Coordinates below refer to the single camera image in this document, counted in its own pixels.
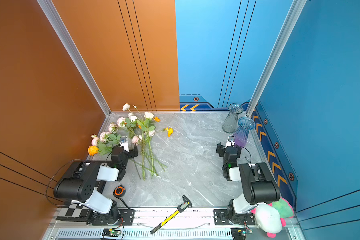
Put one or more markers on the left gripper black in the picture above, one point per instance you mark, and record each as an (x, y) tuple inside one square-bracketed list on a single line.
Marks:
[(131, 151)]

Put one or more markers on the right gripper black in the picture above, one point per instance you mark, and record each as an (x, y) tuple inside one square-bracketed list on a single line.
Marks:
[(221, 149)]

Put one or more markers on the pink peony spray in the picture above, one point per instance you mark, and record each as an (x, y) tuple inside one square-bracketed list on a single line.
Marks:
[(128, 124), (108, 137)]

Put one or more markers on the purple blue glass vase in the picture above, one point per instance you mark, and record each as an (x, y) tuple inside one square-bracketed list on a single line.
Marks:
[(245, 125)]

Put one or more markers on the white rose long stem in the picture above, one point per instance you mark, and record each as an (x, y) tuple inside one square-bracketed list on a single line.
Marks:
[(149, 123)]

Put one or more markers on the small white blossom spray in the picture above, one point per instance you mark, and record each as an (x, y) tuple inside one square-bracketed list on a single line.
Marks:
[(134, 115)]

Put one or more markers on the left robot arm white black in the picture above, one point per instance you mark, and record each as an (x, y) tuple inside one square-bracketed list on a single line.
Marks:
[(114, 173)]

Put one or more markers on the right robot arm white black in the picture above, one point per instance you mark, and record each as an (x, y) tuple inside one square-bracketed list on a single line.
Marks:
[(258, 183)]

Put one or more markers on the clear grey glass vase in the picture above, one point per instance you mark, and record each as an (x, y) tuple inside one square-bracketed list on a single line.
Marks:
[(231, 122)]

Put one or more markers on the pink rose bundle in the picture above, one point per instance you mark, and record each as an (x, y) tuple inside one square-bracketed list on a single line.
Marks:
[(140, 140)]

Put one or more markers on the orange rose with leaves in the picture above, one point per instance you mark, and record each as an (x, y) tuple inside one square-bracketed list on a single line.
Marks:
[(101, 149)]

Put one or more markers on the orange black tape measure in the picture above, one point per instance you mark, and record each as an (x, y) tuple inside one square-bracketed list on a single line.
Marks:
[(119, 191)]

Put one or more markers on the orange poppy flower stem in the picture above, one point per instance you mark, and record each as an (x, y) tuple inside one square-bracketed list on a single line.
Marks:
[(168, 130)]

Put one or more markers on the yellow black caliper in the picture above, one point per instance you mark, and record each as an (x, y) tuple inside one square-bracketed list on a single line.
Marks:
[(186, 204)]

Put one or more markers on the left circuit board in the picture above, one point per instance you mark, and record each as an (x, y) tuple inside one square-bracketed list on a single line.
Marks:
[(112, 234)]

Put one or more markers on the circuit board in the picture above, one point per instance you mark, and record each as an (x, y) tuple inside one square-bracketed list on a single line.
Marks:
[(240, 233), (112, 234)]

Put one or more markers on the plush toy white green pink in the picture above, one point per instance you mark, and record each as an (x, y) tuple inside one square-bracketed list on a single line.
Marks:
[(271, 218)]

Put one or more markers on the checkerboard calibration plate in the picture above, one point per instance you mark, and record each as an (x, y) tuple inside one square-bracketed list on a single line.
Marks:
[(75, 211)]

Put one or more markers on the right circuit board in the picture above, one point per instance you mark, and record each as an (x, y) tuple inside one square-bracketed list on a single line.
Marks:
[(240, 233)]

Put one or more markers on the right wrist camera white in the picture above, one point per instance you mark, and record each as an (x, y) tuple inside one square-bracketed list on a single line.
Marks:
[(230, 141)]

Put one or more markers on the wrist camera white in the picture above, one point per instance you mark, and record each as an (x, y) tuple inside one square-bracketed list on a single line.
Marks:
[(230, 141), (124, 143)]

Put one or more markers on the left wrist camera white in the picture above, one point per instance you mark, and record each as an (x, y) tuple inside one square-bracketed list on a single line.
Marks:
[(124, 143)]

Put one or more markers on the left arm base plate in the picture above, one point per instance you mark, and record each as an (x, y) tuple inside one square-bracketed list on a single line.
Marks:
[(123, 216)]

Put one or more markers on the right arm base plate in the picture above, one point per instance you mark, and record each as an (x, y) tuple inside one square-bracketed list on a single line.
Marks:
[(222, 217)]

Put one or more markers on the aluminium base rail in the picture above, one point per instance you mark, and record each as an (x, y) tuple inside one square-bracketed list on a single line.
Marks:
[(197, 223)]

